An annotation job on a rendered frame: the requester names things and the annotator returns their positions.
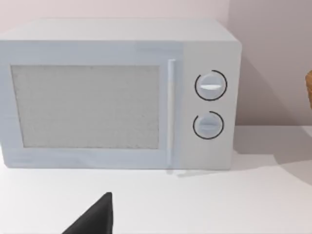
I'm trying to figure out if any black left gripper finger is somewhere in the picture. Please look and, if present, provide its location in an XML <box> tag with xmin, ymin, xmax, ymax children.
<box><xmin>61</xmin><ymin>192</ymin><xmax>114</xmax><ymax>234</ymax></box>

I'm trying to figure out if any pale microwave oven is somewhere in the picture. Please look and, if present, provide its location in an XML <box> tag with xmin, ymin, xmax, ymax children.
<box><xmin>0</xmin><ymin>18</ymin><xmax>243</xmax><ymax>171</ymax></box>

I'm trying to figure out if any small pale microwave knob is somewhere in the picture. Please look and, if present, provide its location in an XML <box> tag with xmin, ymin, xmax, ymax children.
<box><xmin>195</xmin><ymin>114</ymin><xmax>222</xmax><ymax>137</ymax></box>

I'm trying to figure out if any pale microwave door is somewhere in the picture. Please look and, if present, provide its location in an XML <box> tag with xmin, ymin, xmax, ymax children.
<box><xmin>0</xmin><ymin>40</ymin><xmax>184</xmax><ymax>170</ymax></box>

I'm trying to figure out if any large pale microwave knob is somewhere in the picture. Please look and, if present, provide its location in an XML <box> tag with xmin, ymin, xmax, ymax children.
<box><xmin>196</xmin><ymin>74</ymin><xmax>225</xmax><ymax>98</ymax></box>

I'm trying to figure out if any brown bread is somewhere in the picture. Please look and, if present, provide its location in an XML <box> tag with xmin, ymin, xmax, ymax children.
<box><xmin>305</xmin><ymin>70</ymin><xmax>312</xmax><ymax>110</ymax></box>

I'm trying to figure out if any pale microwave door handle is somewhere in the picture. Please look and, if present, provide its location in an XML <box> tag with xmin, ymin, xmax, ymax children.
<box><xmin>167</xmin><ymin>58</ymin><xmax>176</xmax><ymax>169</ymax></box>

